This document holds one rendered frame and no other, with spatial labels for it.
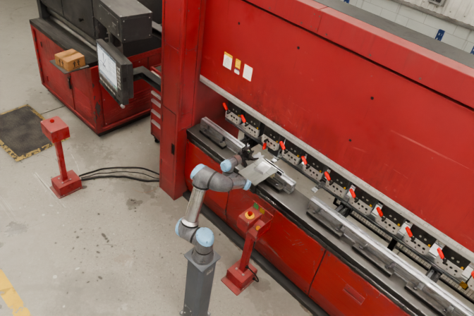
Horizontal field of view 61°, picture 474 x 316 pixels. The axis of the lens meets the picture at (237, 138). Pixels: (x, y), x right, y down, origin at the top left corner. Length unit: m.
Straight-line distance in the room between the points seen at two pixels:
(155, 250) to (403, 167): 2.27
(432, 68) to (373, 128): 0.50
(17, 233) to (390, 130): 3.20
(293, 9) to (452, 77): 0.98
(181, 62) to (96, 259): 1.83
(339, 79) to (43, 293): 2.75
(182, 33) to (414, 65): 1.65
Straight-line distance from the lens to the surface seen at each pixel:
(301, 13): 2.54
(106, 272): 3.71
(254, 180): 3.04
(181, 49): 3.14
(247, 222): 3.04
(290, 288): 3.68
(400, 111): 2.38
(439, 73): 2.23
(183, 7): 3.01
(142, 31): 3.06
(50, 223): 4.12
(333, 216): 3.01
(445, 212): 2.56
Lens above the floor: 3.08
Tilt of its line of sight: 38 degrees down
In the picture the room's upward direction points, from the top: 10 degrees clockwise
